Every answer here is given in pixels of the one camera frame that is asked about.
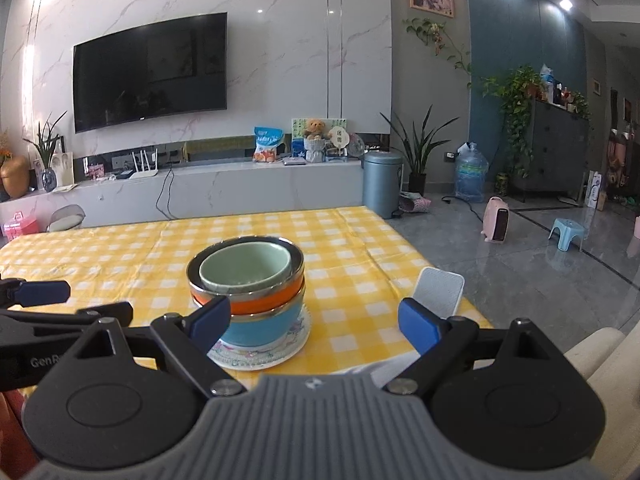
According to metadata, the yellow checkered tablecloth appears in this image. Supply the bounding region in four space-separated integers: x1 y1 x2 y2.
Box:
0 205 496 396

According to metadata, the bronze vase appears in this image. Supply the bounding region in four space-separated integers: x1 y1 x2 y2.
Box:
0 155 31 199

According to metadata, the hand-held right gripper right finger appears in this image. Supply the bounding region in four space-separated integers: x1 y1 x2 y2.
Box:
382 297 572 396

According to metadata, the dark grey cabinet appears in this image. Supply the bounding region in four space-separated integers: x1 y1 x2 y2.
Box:
510 97 591 201

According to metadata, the pink storage box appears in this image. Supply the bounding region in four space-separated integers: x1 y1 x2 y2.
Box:
2 212 38 242

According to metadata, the red cloth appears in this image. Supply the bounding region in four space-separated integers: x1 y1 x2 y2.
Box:
0 387 38 466

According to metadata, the portrait drawing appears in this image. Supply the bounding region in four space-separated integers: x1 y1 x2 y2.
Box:
52 151 75 186

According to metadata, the black wall television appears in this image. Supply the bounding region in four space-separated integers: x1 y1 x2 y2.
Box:
72 11 229 134

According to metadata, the orange steel bowl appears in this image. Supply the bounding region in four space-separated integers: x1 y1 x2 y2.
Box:
186 236 306 318

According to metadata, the white marble television console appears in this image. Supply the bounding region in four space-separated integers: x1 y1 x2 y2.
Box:
0 157 366 241

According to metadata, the glass vase with plant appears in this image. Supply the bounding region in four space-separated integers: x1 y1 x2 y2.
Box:
22 110 68 193

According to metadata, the grey trash can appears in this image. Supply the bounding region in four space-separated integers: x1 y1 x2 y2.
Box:
361 150 403 220

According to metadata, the blue snack bag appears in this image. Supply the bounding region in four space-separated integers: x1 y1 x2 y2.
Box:
252 126 285 163

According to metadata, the white paper bag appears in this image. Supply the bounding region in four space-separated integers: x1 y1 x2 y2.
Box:
584 170 607 211

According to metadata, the green ceramic bowl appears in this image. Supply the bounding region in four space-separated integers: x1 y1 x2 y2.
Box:
199 242 293 295

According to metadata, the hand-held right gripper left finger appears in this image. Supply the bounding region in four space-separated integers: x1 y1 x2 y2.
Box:
64 296 247 396

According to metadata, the hanging vine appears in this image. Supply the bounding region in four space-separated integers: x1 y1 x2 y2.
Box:
402 17 473 88

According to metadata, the potted long-leaf plant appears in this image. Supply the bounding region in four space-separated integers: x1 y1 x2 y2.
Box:
380 105 461 196

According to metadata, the pink heater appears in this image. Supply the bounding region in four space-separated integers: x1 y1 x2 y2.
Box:
481 196 511 244

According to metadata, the trailing ivy plant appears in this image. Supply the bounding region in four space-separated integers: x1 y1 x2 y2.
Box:
480 64 543 178

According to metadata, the white router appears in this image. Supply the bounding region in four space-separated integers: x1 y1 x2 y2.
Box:
129 145 160 179

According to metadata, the blue steel bowl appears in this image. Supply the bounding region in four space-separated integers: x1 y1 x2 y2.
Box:
190 292 306 348

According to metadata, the teddy bear with toys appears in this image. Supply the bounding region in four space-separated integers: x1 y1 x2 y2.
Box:
291 117 348 153

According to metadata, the black cable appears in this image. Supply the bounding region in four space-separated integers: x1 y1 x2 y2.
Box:
155 165 176 221

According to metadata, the blue water jug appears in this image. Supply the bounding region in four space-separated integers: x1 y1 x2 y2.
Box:
455 142 489 203

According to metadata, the clear patterned glass plate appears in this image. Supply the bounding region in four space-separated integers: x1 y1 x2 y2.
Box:
206 305 312 372

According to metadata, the small blue stool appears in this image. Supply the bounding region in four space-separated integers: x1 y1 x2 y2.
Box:
548 217 587 252

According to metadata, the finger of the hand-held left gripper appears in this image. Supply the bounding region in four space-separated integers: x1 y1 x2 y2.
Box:
0 302 133 333
0 278 71 307

